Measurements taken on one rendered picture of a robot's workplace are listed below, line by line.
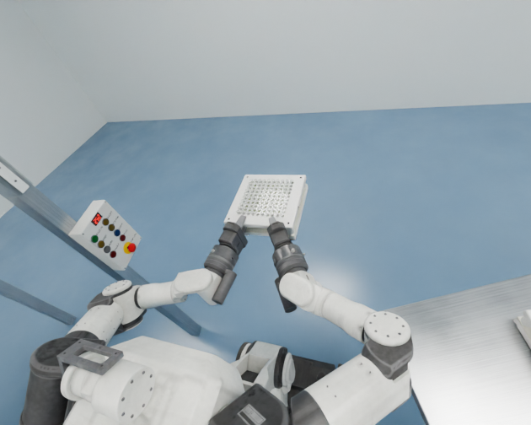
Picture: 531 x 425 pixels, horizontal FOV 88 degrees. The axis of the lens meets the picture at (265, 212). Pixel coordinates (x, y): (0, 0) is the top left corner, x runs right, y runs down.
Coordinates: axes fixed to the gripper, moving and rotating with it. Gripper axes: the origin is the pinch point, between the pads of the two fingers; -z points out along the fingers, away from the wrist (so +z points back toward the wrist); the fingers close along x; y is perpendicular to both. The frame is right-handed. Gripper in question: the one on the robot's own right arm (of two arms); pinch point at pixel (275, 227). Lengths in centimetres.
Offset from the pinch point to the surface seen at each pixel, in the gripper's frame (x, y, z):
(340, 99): 97, 126, -214
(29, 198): -26, -69, -27
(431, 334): 17, 29, 41
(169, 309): 66, -70, -25
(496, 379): 17, 35, 54
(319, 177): 110, 59, -123
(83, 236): -7, -65, -22
